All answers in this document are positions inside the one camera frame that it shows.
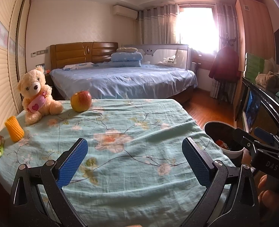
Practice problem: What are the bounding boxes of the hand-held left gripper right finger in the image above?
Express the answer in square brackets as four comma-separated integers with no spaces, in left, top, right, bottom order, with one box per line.
[181,137,260,227]

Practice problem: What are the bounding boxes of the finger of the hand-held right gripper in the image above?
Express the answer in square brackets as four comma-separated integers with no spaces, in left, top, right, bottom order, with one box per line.
[233,128,258,155]
[254,127,279,147]

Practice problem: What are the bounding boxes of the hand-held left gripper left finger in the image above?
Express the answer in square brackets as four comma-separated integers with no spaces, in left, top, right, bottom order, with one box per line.
[9,138,89,227]

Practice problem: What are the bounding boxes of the white trash bin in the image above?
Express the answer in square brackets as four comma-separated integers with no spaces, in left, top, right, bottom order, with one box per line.
[204,120,245,160]

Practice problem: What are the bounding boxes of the red plastic bag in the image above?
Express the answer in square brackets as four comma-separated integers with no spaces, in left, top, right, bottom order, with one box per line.
[215,140,231,150]

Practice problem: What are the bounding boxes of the person's right hand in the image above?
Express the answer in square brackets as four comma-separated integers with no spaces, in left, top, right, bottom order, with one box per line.
[258,175,279,210]

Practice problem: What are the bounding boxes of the black glossy cabinet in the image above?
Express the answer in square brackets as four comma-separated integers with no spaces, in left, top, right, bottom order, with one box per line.
[235,77,279,142]

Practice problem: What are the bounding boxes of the tan plush toy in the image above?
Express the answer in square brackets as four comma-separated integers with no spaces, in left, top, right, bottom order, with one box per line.
[255,71,279,91]

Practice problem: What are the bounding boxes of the light green floral cloth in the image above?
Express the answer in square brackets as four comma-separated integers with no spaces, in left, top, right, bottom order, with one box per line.
[0,99,239,227]

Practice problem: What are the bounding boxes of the red yellow apple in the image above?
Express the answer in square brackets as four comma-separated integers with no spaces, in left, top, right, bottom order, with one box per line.
[70,90,92,113]

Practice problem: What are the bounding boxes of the orange foam fruit net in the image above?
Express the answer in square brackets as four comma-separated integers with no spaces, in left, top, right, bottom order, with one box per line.
[5,116,25,142]

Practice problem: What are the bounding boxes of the stack of green boxes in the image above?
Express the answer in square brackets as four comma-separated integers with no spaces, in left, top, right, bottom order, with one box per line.
[245,52,265,81]

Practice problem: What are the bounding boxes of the dark red coat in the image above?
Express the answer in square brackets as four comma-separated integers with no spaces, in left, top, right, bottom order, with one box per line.
[209,46,241,83]

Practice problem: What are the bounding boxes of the dark wooden nightstand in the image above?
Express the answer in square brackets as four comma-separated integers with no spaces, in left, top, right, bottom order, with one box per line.
[45,72,59,101]

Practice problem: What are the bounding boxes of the cream teddy bear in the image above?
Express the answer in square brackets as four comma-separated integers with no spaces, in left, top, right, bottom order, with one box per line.
[18,66,64,125]

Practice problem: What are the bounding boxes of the white blue printed pillow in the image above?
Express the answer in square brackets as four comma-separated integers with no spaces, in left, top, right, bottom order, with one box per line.
[62,62,94,71]

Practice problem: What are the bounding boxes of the bed with blue sheet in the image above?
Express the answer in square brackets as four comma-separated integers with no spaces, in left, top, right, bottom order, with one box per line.
[50,63,198,100]

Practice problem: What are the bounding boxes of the tall wooden cabinet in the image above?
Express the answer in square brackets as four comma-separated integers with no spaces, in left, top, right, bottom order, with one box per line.
[233,0,279,121]

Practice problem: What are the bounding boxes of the brown wooden headboard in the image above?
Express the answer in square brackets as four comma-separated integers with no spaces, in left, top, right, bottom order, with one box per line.
[50,42,119,70]

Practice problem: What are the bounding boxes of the cream sliding wardrobe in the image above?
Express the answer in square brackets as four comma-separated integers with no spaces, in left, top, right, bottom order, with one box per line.
[0,0,33,135]

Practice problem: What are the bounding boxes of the grey patterned curtain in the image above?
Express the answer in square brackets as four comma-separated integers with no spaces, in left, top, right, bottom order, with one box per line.
[138,3,180,45]
[213,2,239,100]

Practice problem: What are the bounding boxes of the folded blue quilt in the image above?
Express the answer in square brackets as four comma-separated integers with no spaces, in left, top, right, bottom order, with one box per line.
[111,51,143,67]

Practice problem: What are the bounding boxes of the bright window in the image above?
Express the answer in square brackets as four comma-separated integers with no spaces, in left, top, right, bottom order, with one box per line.
[176,7,219,55]

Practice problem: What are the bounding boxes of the small patterned pillow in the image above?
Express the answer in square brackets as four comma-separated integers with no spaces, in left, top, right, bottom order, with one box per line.
[116,47,138,53]

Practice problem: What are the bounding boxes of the white air conditioner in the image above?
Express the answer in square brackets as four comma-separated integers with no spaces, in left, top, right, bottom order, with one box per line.
[113,4,138,19]

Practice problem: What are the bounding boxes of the grey bed guard rail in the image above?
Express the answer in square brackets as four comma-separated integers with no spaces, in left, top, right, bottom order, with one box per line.
[122,44,192,70]

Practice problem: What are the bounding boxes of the wall switch panel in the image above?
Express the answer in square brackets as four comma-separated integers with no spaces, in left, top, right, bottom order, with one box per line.
[31,49,47,57]

